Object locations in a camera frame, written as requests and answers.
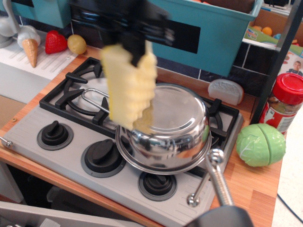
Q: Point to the grey toy faucet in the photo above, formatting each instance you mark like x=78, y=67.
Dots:
x=8, y=25

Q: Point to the red lid spice jar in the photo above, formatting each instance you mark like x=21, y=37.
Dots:
x=284, y=101

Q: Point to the black right stove knob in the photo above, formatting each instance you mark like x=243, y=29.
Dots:
x=157, y=187

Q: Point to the black left stove knob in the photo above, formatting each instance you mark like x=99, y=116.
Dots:
x=55, y=136

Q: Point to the yellow toy potato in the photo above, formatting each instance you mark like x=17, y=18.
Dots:
x=77, y=44

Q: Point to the yellow sponge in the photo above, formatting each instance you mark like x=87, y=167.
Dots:
x=130, y=88

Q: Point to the small teal bin left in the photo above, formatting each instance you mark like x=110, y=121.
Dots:
x=52, y=12

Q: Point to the cardboard box with toys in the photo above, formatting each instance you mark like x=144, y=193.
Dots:
x=277, y=23

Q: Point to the large teal plastic bin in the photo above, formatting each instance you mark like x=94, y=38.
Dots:
x=207, y=34

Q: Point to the green toy cabbage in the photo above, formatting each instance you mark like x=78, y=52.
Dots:
x=260, y=145

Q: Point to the grey toy stove top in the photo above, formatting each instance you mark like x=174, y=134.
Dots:
x=121, y=188

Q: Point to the black burner grate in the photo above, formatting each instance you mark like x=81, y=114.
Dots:
x=76, y=99

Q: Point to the black middle stove knob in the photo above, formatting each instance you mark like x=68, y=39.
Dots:
x=102, y=159

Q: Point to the small chrome knob left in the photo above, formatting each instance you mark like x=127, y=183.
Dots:
x=6, y=143

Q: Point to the black metal frame post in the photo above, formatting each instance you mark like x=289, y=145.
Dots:
x=282, y=48

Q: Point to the red toy strawberry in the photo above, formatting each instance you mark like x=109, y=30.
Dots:
x=55, y=42

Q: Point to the toy ice cream cone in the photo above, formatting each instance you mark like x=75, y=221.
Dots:
x=29, y=40

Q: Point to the chrome clamp screw handle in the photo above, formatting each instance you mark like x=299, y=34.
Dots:
x=213, y=162

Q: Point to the stainless steel pot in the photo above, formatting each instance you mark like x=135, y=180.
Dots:
x=172, y=136

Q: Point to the black stove knob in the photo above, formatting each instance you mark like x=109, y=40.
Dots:
x=102, y=159
x=157, y=187
x=55, y=136

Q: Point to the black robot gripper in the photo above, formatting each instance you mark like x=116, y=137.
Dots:
x=126, y=22

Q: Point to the white toy bread slice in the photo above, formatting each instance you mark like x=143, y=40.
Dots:
x=226, y=90

